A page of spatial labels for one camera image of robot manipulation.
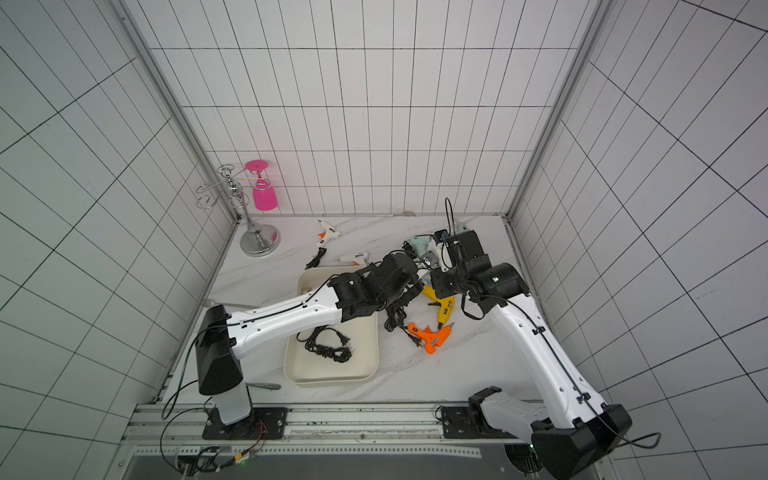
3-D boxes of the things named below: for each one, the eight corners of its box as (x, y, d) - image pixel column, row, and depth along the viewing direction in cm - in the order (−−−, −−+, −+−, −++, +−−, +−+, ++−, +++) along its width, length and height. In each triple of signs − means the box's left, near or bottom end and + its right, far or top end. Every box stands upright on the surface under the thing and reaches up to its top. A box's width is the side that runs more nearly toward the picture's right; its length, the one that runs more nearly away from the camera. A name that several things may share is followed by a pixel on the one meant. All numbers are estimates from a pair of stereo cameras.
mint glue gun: (405, 248, 110) (406, 245, 108) (420, 233, 115) (420, 229, 113) (419, 257, 108) (420, 253, 106) (433, 241, 112) (434, 237, 111)
